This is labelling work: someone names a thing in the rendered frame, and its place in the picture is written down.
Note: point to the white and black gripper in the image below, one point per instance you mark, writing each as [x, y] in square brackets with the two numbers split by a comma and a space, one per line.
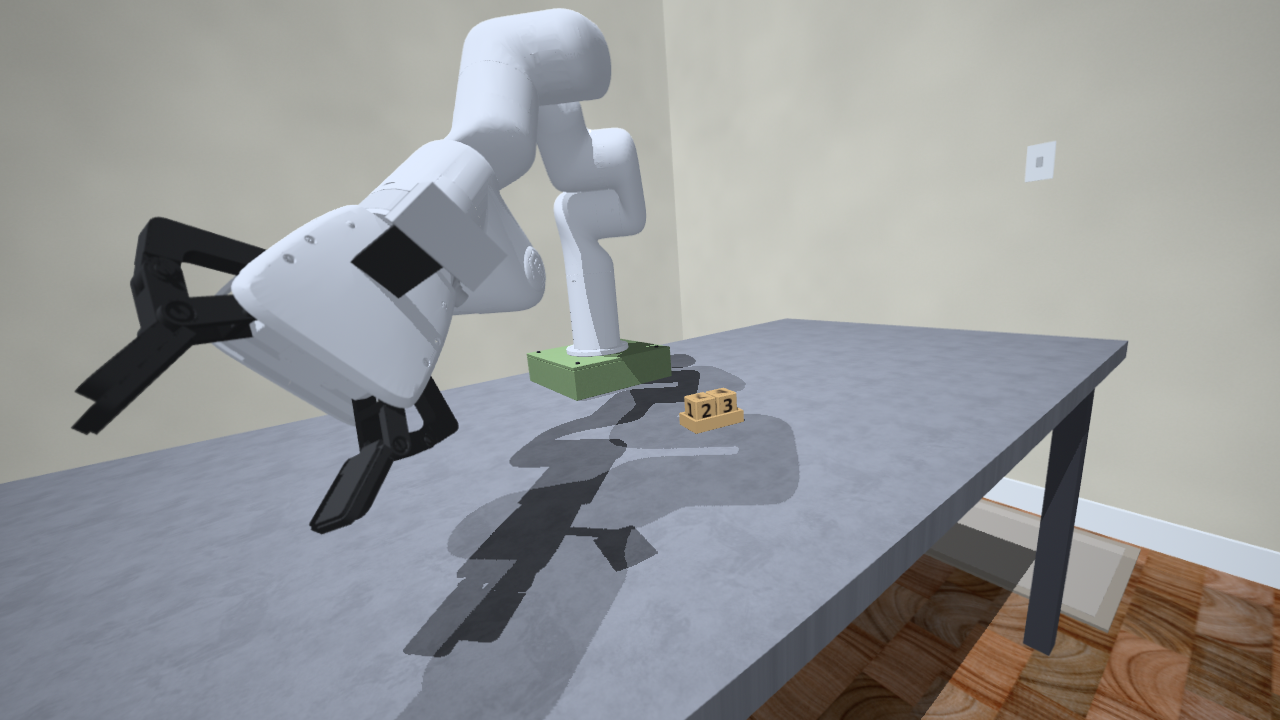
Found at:
[331, 326]

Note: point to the tan wooden tray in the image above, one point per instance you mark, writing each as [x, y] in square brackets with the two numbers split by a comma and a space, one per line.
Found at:
[710, 423]

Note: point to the tan wooden number cube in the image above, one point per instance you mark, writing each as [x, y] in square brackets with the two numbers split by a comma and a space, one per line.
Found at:
[726, 400]
[699, 406]

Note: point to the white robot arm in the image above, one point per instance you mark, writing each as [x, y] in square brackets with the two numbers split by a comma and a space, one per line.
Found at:
[511, 67]

